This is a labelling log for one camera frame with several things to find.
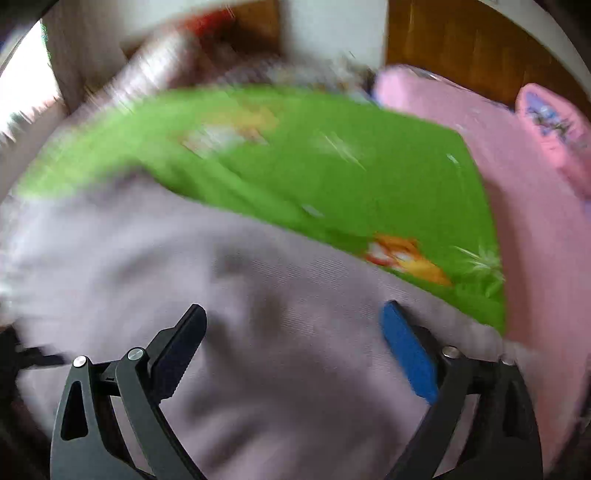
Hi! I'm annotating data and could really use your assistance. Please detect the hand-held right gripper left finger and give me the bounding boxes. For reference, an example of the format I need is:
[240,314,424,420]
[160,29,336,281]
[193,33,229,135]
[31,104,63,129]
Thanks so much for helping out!
[50,305,207,480]

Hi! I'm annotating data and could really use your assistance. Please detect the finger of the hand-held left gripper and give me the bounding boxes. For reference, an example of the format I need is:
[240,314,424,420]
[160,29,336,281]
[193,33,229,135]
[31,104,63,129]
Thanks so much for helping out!
[23,347,71,371]

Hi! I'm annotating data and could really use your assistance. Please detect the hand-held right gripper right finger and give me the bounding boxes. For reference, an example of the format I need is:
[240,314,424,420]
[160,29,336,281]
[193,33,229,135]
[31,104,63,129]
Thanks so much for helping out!
[379,301,543,480]

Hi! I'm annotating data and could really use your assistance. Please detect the mauve pants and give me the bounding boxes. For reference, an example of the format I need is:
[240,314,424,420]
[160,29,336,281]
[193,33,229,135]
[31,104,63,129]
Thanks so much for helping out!
[0,175,583,480]

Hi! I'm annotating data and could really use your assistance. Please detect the pink bed sheet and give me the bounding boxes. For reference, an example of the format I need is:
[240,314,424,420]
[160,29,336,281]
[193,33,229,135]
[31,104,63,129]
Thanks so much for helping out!
[374,65,591,472]

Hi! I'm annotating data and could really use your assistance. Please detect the green printed blanket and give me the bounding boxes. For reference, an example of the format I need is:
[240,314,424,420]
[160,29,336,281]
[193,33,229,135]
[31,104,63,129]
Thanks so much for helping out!
[14,85,509,335]

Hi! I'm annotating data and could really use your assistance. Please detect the window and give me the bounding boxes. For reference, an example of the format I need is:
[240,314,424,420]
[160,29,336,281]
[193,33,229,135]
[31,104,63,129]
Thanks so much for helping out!
[0,21,65,144]

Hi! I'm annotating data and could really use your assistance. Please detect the folded pink floral quilt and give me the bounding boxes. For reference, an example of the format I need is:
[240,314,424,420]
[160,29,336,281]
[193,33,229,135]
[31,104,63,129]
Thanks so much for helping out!
[514,83,591,201]

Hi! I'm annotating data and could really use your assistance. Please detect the large wooden headboard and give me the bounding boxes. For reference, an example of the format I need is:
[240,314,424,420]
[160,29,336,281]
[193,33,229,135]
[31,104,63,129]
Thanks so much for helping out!
[385,0,591,114]

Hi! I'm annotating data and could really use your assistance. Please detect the red pillow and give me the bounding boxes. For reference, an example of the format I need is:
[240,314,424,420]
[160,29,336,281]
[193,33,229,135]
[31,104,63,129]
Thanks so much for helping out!
[191,10,237,40]

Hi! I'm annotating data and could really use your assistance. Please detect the small wooden headboard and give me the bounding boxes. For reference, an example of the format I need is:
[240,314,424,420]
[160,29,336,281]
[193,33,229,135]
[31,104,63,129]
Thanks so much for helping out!
[228,0,283,54]

